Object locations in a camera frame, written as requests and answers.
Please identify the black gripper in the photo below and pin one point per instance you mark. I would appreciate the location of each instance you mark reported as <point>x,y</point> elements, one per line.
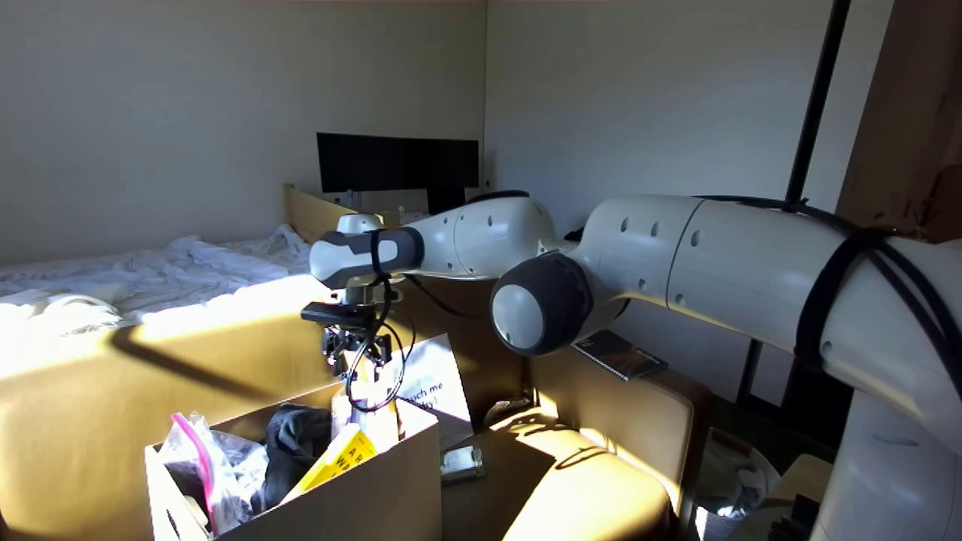
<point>352,349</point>

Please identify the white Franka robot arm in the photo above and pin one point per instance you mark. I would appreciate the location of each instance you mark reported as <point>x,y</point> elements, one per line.
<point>741,270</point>

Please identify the white printed paper sheet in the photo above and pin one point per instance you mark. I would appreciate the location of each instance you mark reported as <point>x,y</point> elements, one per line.
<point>436,376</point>

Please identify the yellow paperback book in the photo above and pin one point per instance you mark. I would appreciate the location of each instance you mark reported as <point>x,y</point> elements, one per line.
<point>335,459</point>

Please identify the dark navy garment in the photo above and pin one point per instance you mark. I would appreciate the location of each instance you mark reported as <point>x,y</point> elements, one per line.
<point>302,445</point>

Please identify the small green card package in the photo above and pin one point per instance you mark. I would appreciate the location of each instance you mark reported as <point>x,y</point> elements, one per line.
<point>460,463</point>

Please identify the clear plastic bag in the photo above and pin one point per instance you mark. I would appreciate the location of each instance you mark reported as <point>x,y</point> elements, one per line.
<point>235,481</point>

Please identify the wooden bed footboard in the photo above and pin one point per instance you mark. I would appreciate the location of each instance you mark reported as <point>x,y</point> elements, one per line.
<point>311,210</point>

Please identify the pink plastic packet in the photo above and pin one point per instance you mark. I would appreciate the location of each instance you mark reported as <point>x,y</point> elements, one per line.
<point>196,459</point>

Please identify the black computer monitor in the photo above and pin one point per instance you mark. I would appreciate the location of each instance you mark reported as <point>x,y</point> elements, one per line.
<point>395,165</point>

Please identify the dark spiral notebook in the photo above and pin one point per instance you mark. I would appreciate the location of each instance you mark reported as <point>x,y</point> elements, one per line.
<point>621,354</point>

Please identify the bed with white bedding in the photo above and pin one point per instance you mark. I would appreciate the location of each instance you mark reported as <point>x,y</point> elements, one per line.
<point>131,281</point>

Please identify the grey shiny plastic bag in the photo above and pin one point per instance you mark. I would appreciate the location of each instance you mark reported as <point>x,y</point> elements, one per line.
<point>741,481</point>

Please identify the black stand pole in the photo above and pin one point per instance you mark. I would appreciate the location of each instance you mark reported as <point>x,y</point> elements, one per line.
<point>819,79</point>

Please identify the brown wooden panel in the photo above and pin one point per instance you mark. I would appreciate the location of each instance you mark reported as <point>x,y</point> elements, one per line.
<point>912,109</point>

